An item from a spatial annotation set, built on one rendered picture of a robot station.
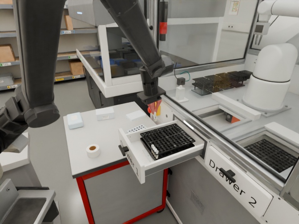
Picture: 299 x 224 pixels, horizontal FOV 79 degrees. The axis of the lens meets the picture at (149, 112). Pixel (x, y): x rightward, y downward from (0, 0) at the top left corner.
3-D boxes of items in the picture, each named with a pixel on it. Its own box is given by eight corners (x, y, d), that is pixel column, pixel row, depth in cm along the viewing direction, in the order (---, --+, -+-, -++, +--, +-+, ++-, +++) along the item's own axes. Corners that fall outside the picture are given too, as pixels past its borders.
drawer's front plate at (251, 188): (260, 218, 64) (269, 198, 59) (204, 163, 87) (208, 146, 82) (263, 216, 65) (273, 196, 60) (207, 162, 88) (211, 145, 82)
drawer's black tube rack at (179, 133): (155, 165, 84) (155, 154, 81) (140, 143, 98) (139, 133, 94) (194, 150, 92) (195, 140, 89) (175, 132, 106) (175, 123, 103)
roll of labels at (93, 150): (85, 158, 98) (84, 152, 96) (89, 149, 105) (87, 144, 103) (98, 158, 99) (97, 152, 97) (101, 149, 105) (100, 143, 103)
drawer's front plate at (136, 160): (141, 184, 77) (140, 166, 71) (119, 144, 99) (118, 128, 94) (145, 183, 77) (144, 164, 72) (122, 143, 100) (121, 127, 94)
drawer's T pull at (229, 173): (233, 184, 67) (234, 181, 67) (218, 170, 73) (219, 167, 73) (240, 180, 69) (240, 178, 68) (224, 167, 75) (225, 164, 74)
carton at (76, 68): (72, 75, 414) (70, 63, 400) (70, 72, 438) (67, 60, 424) (90, 73, 432) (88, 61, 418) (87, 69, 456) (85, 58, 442)
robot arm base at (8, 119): (2, 108, 54) (-33, 131, 43) (18, 93, 51) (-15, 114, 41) (27, 127, 57) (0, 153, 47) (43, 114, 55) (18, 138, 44)
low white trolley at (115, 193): (94, 251, 126) (71, 174, 88) (81, 184, 174) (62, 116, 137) (167, 214, 148) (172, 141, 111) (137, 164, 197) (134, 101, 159)
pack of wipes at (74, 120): (83, 126, 125) (82, 121, 122) (69, 130, 121) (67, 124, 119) (81, 116, 136) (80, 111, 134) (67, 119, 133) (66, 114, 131)
